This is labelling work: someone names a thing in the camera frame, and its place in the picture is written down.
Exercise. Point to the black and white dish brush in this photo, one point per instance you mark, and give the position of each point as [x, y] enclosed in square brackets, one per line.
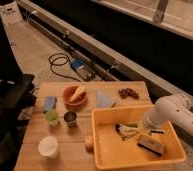
[121, 128]

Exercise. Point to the yellow plastic tray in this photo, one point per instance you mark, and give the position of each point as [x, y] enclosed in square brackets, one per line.
[112, 152]

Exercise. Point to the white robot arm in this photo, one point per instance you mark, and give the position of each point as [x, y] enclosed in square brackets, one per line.
[173, 108]

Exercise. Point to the light blue cloth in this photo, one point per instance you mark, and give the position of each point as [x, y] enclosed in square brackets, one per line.
[103, 100]

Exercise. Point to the yellow corn cob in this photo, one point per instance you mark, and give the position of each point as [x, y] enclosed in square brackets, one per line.
[77, 93]

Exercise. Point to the blue and grey device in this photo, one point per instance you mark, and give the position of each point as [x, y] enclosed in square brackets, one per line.
[85, 72]

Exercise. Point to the bunch of dark grapes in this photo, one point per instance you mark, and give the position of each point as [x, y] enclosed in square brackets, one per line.
[128, 92]

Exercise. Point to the orange bowl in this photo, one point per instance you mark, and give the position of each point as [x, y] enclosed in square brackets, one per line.
[68, 92]

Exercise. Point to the small metal cup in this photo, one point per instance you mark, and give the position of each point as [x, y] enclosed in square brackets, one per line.
[71, 119]

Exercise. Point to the blue sponge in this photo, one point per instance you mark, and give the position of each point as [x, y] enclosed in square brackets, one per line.
[50, 103]

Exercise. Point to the green chili pepper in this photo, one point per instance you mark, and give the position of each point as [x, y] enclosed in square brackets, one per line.
[132, 125]

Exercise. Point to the green plastic cup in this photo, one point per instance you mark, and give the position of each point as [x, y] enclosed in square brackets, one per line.
[52, 117]

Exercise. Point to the brown wooden block eraser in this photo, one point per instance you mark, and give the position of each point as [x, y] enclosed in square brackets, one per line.
[151, 145]

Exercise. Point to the white paper sign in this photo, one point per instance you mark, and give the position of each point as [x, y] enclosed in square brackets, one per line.
[10, 13]

